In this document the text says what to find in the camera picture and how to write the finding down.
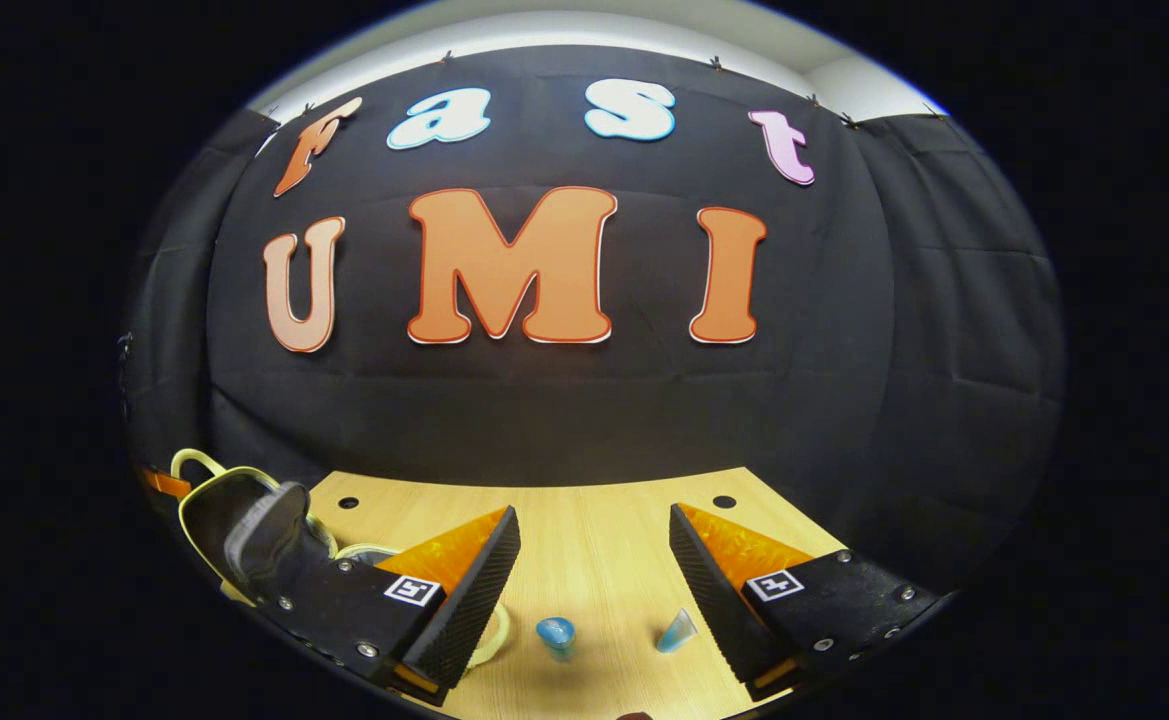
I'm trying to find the pale yellow suitcase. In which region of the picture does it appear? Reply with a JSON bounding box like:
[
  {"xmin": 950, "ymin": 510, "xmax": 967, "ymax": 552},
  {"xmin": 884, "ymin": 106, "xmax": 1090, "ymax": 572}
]
[{"xmin": 170, "ymin": 448, "xmax": 512, "ymax": 669}]

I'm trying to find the black backdrop cloth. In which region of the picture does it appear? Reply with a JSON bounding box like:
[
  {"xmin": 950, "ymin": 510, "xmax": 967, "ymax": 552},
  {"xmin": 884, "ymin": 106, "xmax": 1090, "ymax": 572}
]
[{"xmin": 122, "ymin": 45, "xmax": 1067, "ymax": 591}]

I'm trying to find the pale blue skin care tube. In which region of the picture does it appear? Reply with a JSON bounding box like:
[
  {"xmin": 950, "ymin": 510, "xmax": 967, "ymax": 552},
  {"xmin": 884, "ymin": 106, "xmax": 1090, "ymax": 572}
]
[{"xmin": 655, "ymin": 607, "xmax": 698, "ymax": 654}]

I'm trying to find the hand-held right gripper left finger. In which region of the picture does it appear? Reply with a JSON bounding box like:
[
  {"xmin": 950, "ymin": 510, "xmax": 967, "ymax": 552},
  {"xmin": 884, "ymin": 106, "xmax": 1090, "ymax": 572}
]
[{"xmin": 254, "ymin": 505, "xmax": 522, "ymax": 707}]

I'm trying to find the blue skin care bottle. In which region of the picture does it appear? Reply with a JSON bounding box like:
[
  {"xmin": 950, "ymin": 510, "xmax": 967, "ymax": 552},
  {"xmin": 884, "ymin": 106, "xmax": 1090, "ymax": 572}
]
[{"xmin": 535, "ymin": 616, "xmax": 578, "ymax": 662}]

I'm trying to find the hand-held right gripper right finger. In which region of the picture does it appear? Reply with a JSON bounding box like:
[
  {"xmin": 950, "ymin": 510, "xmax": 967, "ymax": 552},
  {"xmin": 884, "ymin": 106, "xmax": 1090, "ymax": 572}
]
[{"xmin": 669, "ymin": 503, "xmax": 947, "ymax": 703}]

